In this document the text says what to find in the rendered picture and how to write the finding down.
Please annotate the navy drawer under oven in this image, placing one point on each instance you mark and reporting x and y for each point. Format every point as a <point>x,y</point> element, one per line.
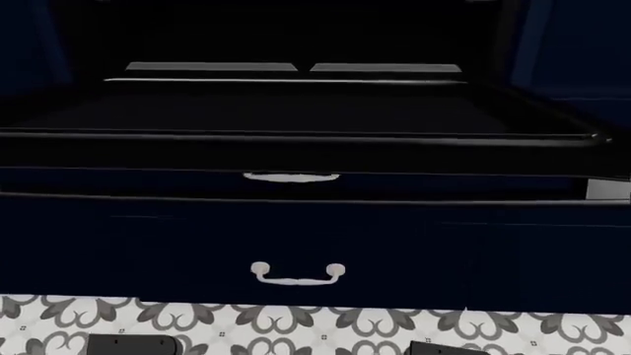
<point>148,183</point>

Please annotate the black oven body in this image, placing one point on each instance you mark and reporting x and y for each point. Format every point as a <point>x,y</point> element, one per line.
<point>296,33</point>

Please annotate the navy base cabinet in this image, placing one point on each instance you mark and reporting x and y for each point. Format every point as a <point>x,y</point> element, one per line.
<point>547,266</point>
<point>69,247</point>

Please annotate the grey oven floor plate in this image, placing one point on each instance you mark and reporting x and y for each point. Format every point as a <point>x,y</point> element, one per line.
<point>384,68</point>
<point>212,66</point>

